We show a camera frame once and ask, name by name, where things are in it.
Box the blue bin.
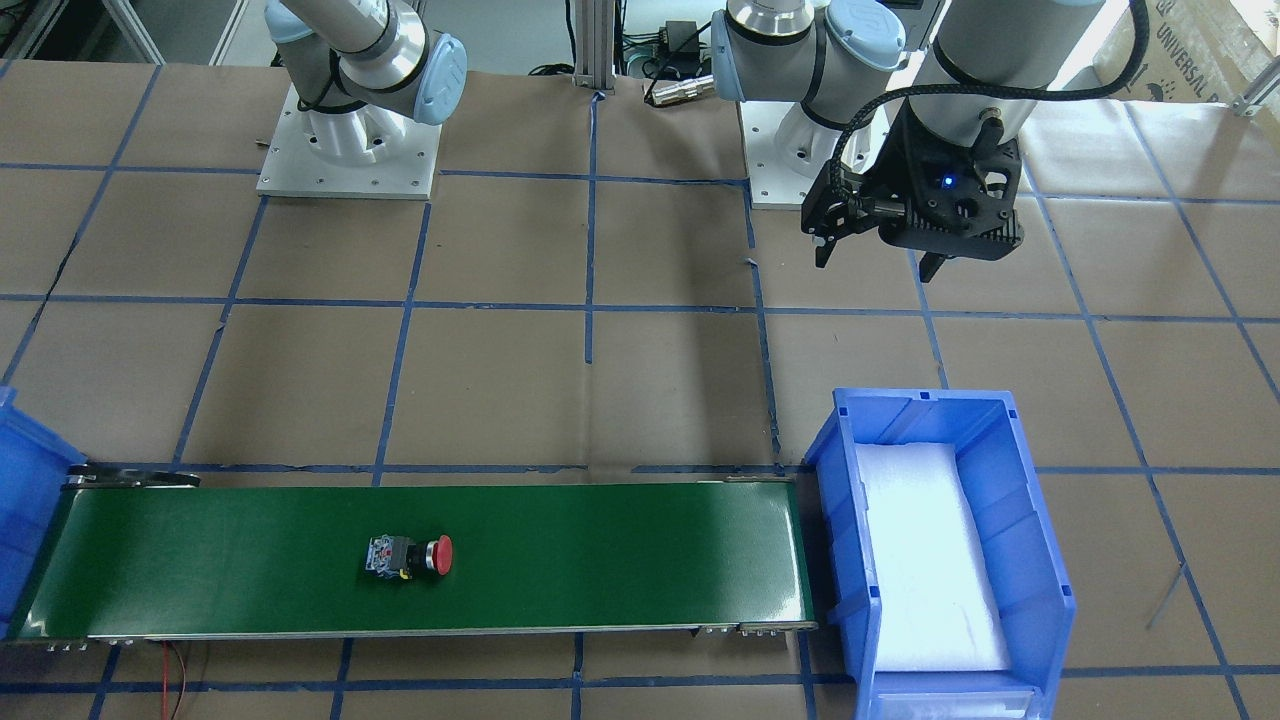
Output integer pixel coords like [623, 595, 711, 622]
[805, 388, 1076, 719]
[1, 386, 87, 639]

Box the white foam pad bin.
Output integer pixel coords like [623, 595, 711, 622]
[855, 443, 1012, 673]

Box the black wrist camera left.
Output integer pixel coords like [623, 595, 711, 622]
[873, 105, 1024, 261]

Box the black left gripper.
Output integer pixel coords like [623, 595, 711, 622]
[800, 160, 951, 284]

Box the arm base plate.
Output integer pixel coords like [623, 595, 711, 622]
[739, 102, 838, 210]
[256, 87, 442, 201]

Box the black power adapter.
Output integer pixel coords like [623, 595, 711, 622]
[658, 20, 701, 63]

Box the red push button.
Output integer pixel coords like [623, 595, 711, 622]
[364, 534, 454, 580]

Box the green conveyor belt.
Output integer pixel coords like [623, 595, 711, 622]
[3, 480, 817, 642]

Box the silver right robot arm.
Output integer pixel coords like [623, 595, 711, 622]
[264, 1, 468, 126]

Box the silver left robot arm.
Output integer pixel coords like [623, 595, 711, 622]
[708, 1, 1107, 283]

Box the aluminium frame post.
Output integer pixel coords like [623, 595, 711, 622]
[568, 0, 622, 95]

